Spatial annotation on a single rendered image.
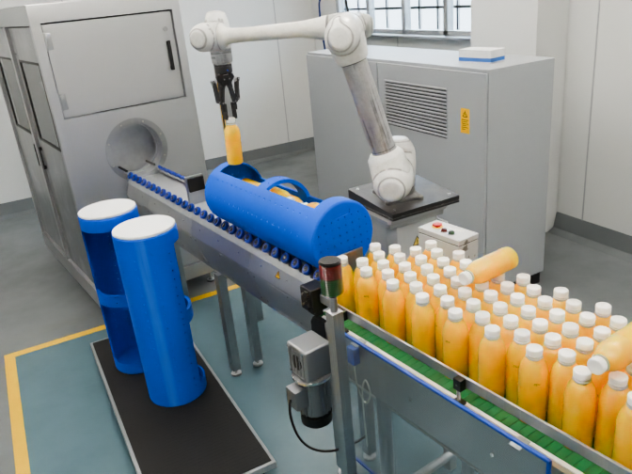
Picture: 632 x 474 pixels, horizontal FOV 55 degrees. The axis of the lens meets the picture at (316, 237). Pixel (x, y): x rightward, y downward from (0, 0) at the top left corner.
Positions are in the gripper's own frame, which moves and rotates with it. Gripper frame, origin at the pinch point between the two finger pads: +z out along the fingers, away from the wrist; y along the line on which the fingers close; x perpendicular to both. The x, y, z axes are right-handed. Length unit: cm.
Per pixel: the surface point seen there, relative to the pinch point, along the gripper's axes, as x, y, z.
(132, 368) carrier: -45, 56, 129
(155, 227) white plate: -8, 40, 45
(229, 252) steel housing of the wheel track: 3, 12, 63
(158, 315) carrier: -2, 49, 83
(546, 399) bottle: 170, 10, 55
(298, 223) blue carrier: 65, 11, 33
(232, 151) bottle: 2.1, 2.5, 17.4
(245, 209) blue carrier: 27.5, 12.9, 35.9
